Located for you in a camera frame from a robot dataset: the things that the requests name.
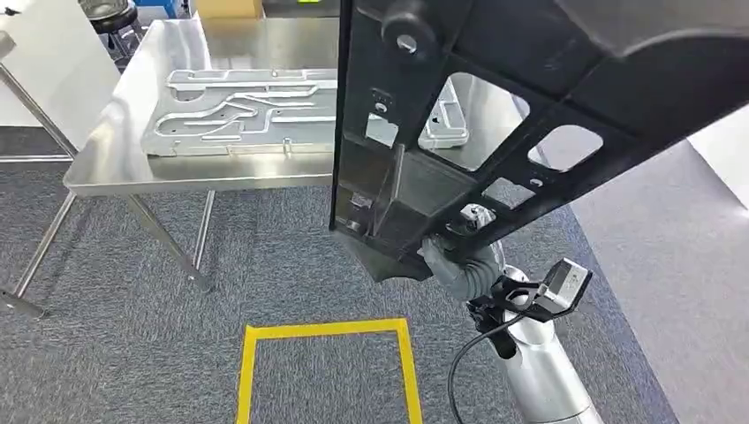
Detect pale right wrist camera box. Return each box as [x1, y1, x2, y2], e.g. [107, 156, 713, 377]
[528, 258, 594, 323]

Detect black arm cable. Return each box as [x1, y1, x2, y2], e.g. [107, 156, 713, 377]
[447, 310, 532, 424]

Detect yellow floor tape square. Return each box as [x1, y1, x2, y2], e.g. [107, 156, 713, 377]
[235, 317, 424, 424]

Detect white panel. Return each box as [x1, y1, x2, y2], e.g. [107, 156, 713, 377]
[0, 0, 122, 151]

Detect black stool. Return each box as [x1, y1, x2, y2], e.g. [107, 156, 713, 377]
[77, 0, 148, 61]

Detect black plastic plate bracket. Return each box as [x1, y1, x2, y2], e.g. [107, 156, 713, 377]
[329, 0, 749, 284]

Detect stamped metal panel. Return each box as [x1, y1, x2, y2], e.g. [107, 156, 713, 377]
[140, 67, 471, 158]

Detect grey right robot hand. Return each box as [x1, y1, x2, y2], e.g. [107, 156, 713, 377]
[418, 204, 507, 303]

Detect cardboard box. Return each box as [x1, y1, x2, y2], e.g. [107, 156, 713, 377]
[195, 0, 265, 20]

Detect steel table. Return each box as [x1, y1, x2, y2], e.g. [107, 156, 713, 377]
[0, 17, 532, 321]

